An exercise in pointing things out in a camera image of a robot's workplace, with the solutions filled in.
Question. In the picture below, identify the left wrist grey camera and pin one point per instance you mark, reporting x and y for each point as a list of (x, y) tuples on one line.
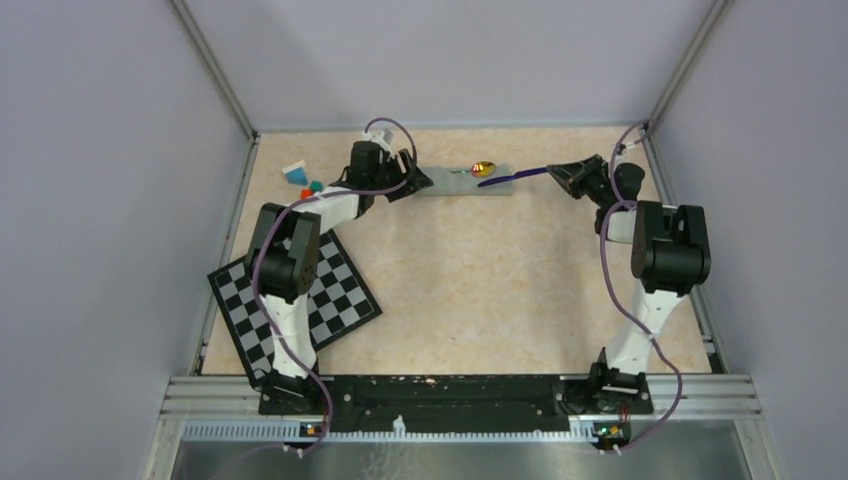
[(383, 138)]

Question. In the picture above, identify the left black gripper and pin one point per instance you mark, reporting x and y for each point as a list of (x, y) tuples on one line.
[(416, 181)]

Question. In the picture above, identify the iridescent purple spoon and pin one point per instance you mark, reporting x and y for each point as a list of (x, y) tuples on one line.
[(481, 169)]

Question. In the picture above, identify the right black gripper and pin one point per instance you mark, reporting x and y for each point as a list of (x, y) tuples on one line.
[(573, 175)]

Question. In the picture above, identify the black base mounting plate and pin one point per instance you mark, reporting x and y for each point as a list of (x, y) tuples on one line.
[(448, 404)]

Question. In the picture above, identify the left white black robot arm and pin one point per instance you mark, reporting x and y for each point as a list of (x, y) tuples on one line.
[(284, 252)]

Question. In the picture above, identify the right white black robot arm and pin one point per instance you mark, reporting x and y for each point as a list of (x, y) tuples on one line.
[(670, 255)]

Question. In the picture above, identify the iridescent purple knife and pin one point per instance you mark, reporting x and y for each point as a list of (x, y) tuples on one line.
[(521, 174)]

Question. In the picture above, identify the left aluminium corner post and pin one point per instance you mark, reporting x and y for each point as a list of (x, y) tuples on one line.
[(213, 68)]

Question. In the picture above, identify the grey cloth napkin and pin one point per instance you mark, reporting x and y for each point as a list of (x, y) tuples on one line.
[(456, 181)]

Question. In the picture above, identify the blue white wedge block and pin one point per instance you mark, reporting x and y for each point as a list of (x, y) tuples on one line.
[(295, 174)]

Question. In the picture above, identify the aluminium front frame rail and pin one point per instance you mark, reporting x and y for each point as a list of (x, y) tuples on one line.
[(226, 408)]

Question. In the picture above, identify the right aluminium corner post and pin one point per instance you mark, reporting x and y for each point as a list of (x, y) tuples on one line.
[(712, 19)]

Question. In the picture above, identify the aluminium corner post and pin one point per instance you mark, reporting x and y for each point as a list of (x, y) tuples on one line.
[(213, 68), (712, 19)]

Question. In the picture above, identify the black grey checkerboard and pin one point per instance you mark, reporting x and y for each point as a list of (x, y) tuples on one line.
[(339, 301)]

